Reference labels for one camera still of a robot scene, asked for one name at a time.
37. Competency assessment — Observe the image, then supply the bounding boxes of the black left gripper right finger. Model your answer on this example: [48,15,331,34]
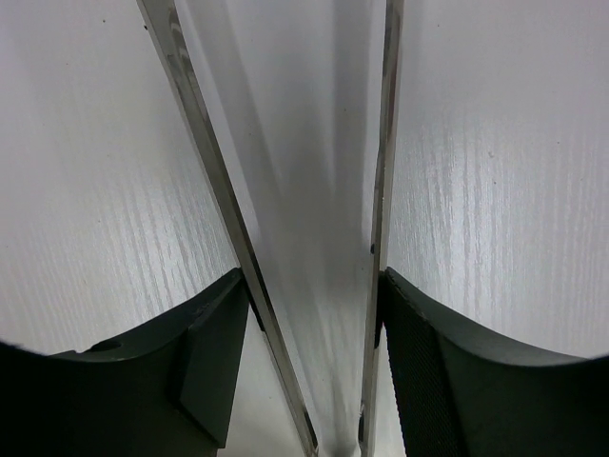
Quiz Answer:
[379,269,608,456]

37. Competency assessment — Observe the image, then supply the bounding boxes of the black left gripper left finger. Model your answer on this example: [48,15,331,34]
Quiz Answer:
[1,269,249,456]

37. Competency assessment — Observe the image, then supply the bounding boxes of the steel serving tongs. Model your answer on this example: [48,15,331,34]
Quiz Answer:
[139,1,403,456]

